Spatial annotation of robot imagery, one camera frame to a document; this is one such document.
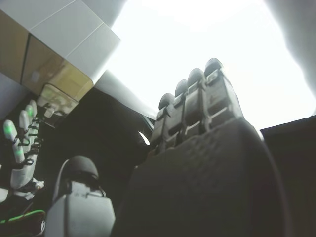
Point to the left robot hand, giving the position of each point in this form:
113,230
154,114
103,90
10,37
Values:
202,192

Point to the clear plastic container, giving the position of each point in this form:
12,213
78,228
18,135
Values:
74,84

